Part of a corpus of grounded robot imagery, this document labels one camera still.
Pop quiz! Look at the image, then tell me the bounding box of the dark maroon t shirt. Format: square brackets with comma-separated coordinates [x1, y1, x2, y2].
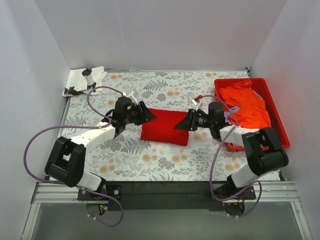
[265, 103, 280, 137]

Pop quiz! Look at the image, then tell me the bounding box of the white black printed t shirt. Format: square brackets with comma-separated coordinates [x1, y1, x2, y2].
[62, 66, 107, 97]

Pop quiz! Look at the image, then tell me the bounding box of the red plastic bin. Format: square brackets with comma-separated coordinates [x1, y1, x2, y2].
[214, 78, 291, 148]

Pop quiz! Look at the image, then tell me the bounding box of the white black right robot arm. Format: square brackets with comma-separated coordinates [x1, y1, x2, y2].
[174, 108, 289, 202]

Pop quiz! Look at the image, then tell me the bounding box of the lavender t shirt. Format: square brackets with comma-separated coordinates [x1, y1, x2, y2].
[223, 89, 266, 125]

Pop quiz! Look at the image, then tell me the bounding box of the floral table cloth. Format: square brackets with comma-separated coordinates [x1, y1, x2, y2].
[61, 70, 249, 181]

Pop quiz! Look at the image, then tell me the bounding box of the red t shirt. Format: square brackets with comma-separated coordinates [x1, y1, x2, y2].
[140, 108, 189, 147]

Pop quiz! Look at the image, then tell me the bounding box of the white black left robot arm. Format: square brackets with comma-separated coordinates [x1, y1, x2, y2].
[44, 97, 157, 200]

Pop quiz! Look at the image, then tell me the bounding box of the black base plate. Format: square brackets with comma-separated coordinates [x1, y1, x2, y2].
[77, 181, 256, 212]

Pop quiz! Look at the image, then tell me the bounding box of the aluminium frame rail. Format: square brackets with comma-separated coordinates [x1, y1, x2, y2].
[21, 181, 312, 240]

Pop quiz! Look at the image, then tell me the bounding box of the orange t shirt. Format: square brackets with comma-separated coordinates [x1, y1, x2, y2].
[219, 79, 272, 130]

